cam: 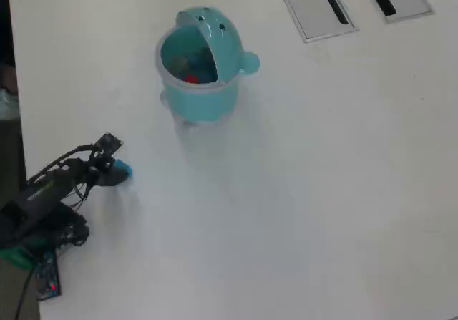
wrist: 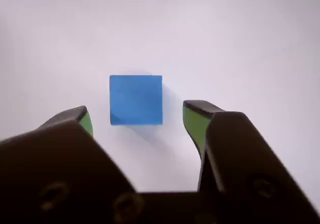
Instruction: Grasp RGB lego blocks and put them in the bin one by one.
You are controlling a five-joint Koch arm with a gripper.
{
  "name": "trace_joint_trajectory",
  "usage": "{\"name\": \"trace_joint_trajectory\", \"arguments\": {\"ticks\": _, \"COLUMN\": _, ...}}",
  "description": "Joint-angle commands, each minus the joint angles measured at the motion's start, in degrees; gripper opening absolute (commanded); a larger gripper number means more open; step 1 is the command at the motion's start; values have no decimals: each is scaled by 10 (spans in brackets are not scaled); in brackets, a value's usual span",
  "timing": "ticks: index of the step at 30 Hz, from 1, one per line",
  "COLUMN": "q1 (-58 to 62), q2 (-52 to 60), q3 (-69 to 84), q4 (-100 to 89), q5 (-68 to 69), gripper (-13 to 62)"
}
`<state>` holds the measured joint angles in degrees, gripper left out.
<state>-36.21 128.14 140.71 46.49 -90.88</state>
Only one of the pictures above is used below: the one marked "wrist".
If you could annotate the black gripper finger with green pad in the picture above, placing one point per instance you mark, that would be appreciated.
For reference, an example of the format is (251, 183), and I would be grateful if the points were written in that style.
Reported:
(240, 159)
(57, 174)

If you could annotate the blue lego block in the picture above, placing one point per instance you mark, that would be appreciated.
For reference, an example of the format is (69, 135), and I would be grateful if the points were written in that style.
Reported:
(136, 100)

